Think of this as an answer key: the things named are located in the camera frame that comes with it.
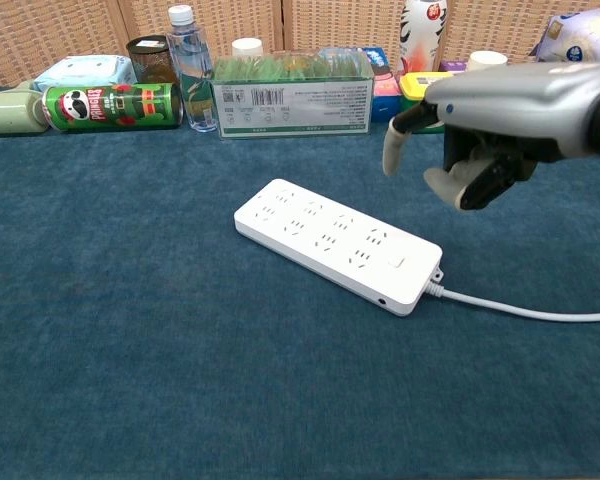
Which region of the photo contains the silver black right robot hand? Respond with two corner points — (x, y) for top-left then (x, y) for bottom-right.
(381, 61), (600, 212)

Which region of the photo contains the white power strip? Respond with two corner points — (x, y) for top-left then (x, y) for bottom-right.
(232, 177), (445, 318)

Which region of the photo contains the white paper cup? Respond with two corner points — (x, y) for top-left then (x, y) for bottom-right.
(466, 50), (509, 72)
(230, 37), (265, 59)

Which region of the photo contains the white blue paper bag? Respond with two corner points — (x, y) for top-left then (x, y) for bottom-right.
(528, 8), (600, 67)

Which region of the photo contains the yellow lidded container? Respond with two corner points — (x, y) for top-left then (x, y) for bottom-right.
(398, 71), (447, 135)

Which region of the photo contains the white orange drink bottle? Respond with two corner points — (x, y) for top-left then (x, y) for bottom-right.
(398, 0), (449, 77)

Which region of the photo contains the pink snack box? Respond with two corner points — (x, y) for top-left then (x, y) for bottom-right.
(370, 72), (403, 124)

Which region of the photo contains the blue Oreo box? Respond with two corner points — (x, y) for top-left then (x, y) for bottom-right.
(354, 46), (392, 77)

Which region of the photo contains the clear box of green packets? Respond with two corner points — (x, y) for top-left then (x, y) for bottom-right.
(209, 48), (375, 141)

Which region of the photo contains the clear water bottle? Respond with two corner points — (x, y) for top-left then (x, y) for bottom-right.
(165, 4), (219, 134)

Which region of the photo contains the dark brown jar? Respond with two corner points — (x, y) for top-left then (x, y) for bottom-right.
(125, 34), (182, 87)

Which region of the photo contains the green Pringles can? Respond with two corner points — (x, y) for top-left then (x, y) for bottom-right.
(41, 81), (185, 133)

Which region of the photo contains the blue table cloth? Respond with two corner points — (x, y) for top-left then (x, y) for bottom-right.
(0, 83), (600, 480)

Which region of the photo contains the light blue wet wipes pack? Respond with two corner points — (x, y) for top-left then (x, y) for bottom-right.
(31, 54), (139, 95)

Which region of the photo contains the woven folding screen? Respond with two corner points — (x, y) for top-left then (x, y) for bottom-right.
(0, 0), (600, 90)

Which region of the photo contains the light green mug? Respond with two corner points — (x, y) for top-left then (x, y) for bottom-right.
(0, 78), (52, 138)

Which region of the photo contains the white power cable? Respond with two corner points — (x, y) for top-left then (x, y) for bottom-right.
(426, 278), (600, 323)

